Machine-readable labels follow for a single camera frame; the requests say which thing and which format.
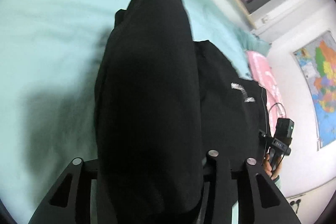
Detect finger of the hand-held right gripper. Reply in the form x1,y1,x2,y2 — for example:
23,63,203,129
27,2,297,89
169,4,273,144
258,130,273,144

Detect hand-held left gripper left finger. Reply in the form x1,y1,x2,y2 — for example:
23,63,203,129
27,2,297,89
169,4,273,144
28,157,101,224

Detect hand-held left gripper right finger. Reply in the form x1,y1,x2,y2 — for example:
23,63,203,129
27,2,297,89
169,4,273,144
200,150,302,224

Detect black hoodie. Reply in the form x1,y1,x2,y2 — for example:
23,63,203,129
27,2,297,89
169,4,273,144
93,0,271,224

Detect person's right hand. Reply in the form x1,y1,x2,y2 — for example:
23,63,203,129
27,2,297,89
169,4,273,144
263,154,282,180

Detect pink pillow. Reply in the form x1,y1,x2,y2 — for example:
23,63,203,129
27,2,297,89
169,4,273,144
245,50,285,119

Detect mint green bed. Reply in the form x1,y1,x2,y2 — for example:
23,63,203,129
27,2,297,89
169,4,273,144
0,0,271,224

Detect black cable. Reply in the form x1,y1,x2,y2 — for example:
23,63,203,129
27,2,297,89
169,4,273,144
267,103,286,119

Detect colourful wall map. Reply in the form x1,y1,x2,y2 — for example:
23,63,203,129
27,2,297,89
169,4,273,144
292,30,336,151

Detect wall socket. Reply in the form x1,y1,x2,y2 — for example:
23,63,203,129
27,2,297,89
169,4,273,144
288,195,306,214

